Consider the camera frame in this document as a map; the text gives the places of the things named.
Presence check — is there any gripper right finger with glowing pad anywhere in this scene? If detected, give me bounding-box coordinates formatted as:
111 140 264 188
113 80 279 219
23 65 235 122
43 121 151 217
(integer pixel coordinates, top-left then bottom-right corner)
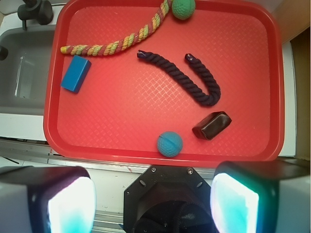
210 160 311 233

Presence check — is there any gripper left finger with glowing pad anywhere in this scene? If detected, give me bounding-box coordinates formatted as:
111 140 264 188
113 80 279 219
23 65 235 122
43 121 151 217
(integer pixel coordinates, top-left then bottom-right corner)
0 166 96 233

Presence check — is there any black box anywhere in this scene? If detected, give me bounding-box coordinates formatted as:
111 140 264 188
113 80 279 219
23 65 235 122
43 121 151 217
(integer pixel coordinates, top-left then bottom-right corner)
192 111 232 140

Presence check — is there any blue ball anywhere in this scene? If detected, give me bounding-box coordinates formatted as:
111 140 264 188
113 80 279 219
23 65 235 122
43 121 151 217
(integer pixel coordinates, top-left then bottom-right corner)
157 131 183 158

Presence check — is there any grey plastic bin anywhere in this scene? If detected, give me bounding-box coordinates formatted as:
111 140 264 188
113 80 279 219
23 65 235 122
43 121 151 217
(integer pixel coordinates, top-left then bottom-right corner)
0 25 55 116

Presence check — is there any blue block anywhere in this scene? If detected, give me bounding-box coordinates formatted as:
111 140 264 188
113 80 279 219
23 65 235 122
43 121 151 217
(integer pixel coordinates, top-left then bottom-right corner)
61 55 91 93

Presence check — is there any red plastic tray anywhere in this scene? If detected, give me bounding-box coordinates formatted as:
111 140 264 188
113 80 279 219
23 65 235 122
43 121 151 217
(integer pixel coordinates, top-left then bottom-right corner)
44 0 285 167

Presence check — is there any black knob at left edge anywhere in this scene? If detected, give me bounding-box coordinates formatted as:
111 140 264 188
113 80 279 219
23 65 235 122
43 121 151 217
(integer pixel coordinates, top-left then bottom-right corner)
0 46 8 61

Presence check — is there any black clamp knob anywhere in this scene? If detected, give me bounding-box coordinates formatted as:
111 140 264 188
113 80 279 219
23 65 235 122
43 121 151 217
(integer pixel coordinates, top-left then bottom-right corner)
17 0 54 31

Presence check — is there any green ball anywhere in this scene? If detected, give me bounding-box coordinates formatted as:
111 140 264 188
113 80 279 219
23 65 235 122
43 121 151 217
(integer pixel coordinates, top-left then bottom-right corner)
172 0 196 20

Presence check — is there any dark purple rope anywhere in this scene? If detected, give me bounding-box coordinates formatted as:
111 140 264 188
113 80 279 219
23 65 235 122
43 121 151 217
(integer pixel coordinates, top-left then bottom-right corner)
136 50 222 107

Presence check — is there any pink green yellow rope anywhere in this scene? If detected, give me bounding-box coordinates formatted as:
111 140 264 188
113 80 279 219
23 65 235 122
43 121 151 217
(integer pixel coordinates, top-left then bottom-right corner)
60 0 173 57

